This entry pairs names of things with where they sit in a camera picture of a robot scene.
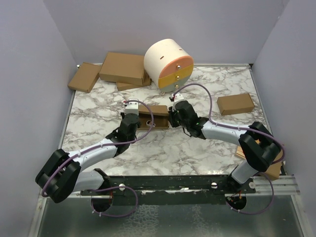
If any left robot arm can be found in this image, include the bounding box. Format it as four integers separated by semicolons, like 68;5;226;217
35;114;141;203

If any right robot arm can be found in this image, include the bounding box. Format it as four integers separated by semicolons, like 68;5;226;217
168;100;281;193

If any cardboard box under large box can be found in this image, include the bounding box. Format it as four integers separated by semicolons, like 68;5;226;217
117;77;151;91

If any large folded cardboard box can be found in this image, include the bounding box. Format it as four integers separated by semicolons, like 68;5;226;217
99;52;145;85

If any small folded cardboard box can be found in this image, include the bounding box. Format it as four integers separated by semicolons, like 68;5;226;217
217;93;255;116

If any cardboard box under book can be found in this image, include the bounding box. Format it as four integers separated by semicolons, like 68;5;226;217
257;151;283;181

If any round cream drawer cabinet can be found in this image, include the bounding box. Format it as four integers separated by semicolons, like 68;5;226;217
144;39;194;93

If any orange paperback book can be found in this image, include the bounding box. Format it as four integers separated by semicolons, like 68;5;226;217
235;146;245;159

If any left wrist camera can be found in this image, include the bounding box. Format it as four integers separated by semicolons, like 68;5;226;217
123;99;139;116

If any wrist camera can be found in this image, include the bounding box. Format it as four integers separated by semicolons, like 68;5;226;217
123;99;139;116
169;93;185;111

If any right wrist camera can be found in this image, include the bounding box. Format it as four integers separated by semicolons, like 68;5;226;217
169;93;185;111

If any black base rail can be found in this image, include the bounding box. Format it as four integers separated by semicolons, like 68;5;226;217
81;174;257;205

